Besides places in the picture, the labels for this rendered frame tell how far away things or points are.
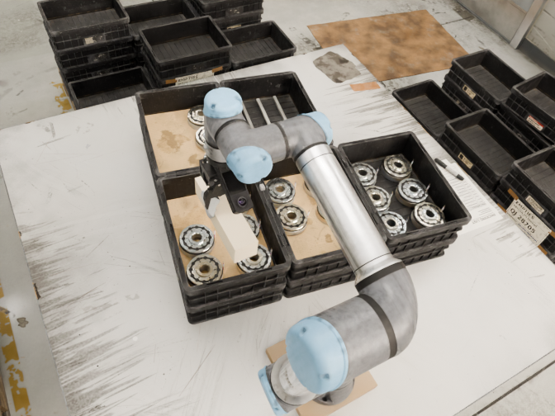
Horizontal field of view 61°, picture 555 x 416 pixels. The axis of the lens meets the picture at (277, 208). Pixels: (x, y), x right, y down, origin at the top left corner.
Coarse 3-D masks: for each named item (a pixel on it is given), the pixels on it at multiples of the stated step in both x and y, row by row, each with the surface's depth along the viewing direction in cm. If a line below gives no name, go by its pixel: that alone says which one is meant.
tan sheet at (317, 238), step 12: (288, 180) 161; (300, 180) 161; (300, 192) 158; (300, 204) 155; (312, 204) 156; (312, 216) 153; (312, 228) 150; (324, 228) 150; (300, 240) 147; (312, 240) 147; (324, 240) 148; (336, 240) 148; (300, 252) 144; (312, 252) 145; (324, 252) 145
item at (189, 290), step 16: (176, 176) 144; (160, 192) 140; (272, 224) 137; (176, 240) 130; (176, 256) 128; (288, 256) 131; (256, 272) 127; (272, 272) 129; (192, 288) 122; (208, 288) 124
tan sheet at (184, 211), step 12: (168, 204) 150; (180, 204) 150; (192, 204) 151; (180, 216) 147; (192, 216) 148; (204, 216) 148; (180, 228) 145; (216, 240) 144; (264, 240) 145; (180, 252) 140; (216, 252) 141; (228, 264) 139; (228, 276) 137
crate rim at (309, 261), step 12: (348, 168) 153; (264, 192) 144; (360, 192) 148; (276, 216) 139; (372, 216) 143; (288, 240) 134; (384, 240) 138; (288, 252) 132; (336, 252) 134; (300, 264) 130; (312, 264) 133
